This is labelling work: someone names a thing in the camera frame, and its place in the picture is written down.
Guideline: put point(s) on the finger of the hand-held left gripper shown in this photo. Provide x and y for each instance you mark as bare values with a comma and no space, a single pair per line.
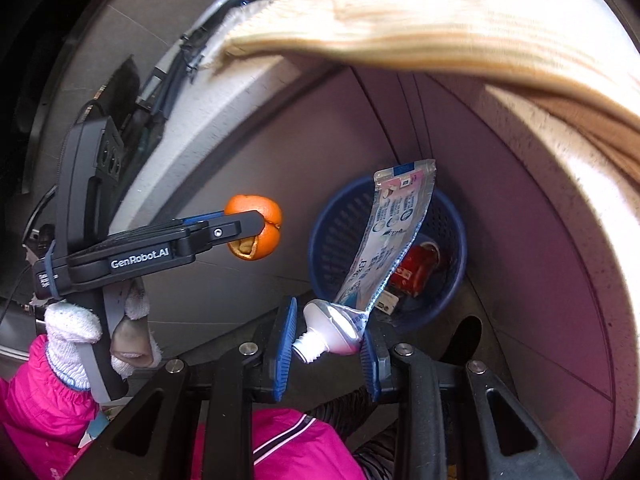
205,218
225,232

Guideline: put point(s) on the person's left hand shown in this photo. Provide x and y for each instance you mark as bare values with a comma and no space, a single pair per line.
70,330

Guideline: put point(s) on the pink jacket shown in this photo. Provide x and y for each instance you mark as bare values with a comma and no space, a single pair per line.
280,445

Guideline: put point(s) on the striped cloth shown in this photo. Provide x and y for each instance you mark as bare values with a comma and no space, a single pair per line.
425,20

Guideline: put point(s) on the person's left forearm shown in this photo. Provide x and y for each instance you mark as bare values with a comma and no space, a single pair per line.
35,410

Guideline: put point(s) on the red paper cup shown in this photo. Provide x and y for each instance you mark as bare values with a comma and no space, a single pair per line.
417,265

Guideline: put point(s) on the blue plastic basket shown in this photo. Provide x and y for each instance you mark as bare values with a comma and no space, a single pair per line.
340,220

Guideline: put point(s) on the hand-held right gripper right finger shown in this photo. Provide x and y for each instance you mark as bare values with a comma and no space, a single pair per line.
371,370

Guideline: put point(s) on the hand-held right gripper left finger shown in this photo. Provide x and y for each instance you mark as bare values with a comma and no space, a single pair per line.
281,350

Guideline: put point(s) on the white toothpaste tube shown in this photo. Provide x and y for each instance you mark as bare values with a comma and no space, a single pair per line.
395,220

